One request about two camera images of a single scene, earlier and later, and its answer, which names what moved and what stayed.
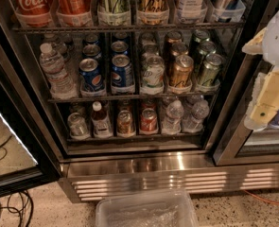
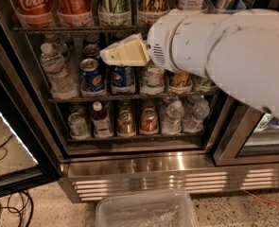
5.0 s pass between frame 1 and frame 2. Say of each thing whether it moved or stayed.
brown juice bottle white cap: stayed
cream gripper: moved
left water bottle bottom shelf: stayed
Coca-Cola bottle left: stayed
